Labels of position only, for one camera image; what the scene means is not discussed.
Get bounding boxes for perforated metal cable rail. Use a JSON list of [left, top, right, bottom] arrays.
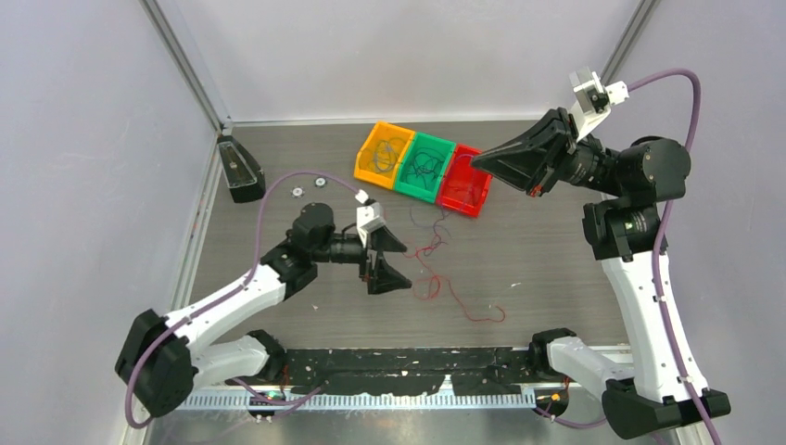
[[178, 389, 537, 411]]

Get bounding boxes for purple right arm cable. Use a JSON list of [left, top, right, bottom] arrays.
[[534, 69, 726, 445]]

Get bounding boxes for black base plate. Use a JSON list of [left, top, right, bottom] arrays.
[[224, 347, 590, 398]]

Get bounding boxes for red blue purple cables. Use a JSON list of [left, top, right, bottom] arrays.
[[401, 153, 508, 324]]

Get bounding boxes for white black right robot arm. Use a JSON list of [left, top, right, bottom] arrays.
[[471, 108, 731, 439]]

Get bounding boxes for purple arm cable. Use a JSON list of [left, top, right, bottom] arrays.
[[534, 69, 726, 445], [123, 171, 370, 430]]

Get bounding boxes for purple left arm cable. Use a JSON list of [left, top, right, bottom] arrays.
[[123, 171, 370, 430]]

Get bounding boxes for red plastic bin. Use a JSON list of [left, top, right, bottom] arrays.
[[436, 144, 493, 218]]

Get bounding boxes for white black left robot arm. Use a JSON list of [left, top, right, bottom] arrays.
[[115, 199, 412, 419]]

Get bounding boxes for black wedge stand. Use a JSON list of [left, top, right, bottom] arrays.
[[217, 135, 266, 204]]

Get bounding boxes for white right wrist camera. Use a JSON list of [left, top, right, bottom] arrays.
[[569, 67, 629, 142]]

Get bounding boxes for blue cables in yellow bin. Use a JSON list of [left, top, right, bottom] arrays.
[[368, 137, 408, 176]]

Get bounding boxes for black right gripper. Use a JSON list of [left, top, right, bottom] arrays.
[[471, 107, 626, 197]]

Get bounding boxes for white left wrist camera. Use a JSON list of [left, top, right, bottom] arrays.
[[355, 189, 387, 248]]

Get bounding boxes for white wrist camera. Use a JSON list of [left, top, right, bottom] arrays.
[[569, 67, 629, 142], [355, 189, 387, 248]]

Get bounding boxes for green plastic bin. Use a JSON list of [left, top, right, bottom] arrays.
[[394, 132, 457, 204]]

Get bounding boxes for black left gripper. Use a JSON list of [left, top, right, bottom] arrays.
[[312, 224, 412, 292]]

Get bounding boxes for yellow plastic bin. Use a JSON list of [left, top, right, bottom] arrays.
[[353, 121, 416, 190]]

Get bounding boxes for purple cables in green bin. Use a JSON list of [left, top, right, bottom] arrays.
[[405, 146, 452, 188]]

